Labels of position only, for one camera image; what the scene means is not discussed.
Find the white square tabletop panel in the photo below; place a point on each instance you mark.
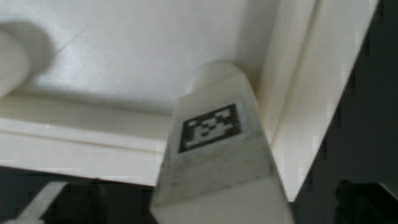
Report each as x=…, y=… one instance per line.
x=115, y=50

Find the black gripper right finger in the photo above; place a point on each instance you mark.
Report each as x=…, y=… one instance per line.
x=366, y=203

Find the white table leg with tag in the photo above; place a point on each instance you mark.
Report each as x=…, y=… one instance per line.
x=218, y=185

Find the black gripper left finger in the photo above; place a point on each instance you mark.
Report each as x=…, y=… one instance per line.
x=87, y=203

